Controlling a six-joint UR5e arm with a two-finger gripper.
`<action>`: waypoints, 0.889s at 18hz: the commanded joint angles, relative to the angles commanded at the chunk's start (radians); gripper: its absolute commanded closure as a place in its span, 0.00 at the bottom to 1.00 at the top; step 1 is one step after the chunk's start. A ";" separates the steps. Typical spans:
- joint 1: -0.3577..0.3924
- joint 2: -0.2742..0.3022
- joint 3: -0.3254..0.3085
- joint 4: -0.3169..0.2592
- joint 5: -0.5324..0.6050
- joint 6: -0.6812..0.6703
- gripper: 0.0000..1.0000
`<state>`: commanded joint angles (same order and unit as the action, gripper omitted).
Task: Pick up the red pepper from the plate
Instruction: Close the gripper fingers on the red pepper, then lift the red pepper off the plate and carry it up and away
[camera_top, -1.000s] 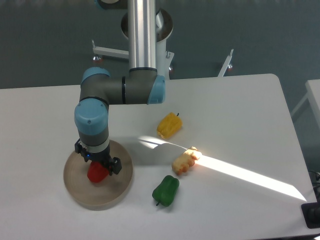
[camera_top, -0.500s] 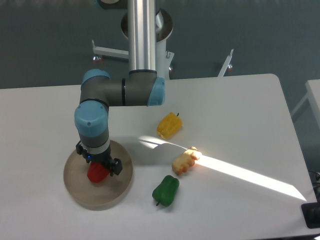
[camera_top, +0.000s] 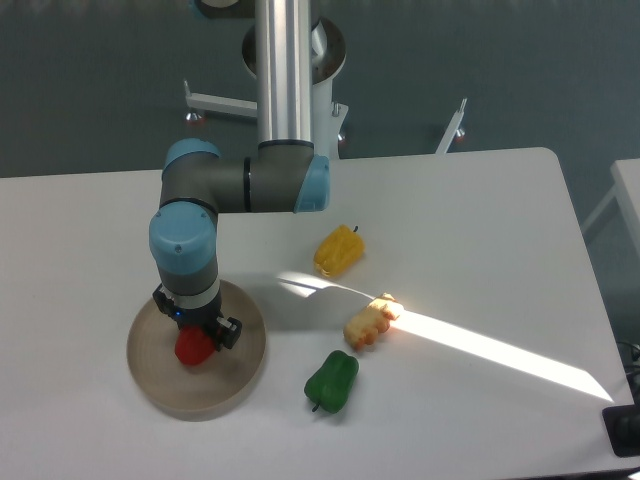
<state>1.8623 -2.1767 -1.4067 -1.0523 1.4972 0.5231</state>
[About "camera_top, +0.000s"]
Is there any beige round plate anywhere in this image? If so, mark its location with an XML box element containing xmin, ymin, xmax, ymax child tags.
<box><xmin>126</xmin><ymin>280</ymin><xmax>267</xmax><ymax>421</ymax></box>

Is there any yellow toy bell pepper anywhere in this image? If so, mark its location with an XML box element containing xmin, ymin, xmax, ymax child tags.
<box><xmin>313</xmin><ymin>225</ymin><xmax>366</xmax><ymax>278</ymax></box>

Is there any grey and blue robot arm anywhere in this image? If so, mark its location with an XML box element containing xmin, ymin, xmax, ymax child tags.
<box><xmin>149</xmin><ymin>1</ymin><xmax>330</xmax><ymax>350</ymax></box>

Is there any orange toy bell pepper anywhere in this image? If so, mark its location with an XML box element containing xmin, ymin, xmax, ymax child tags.
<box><xmin>343</xmin><ymin>293</ymin><xmax>405</xmax><ymax>351</ymax></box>

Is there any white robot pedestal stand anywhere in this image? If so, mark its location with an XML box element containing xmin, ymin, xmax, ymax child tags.
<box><xmin>180</xmin><ymin>15</ymin><xmax>468</xmax><ymax>161</ymax></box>

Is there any red toy bell pepper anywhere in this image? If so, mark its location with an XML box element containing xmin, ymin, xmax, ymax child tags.
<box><xmin>174</xmin><ymin>325</ymin><xmax>216</xmax><ymax>366</ymax></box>

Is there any green toy bell pepper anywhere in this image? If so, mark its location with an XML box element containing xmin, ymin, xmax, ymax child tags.
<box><xmin>304</xmin><ymin>350</ymin><xmax>359</xmax><ymax>414</ymax></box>

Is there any black device at edge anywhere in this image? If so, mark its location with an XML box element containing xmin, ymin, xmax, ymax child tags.
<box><xmin>602</xmin><ymin>404</ymin><xmax>639</xmax><ymax>458</ymax></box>

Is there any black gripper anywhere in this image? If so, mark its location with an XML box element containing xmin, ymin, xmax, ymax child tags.
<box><xmin>152</xmin><ymin>282</ymin><xmax>243</xmax><ymax>351</ymax></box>

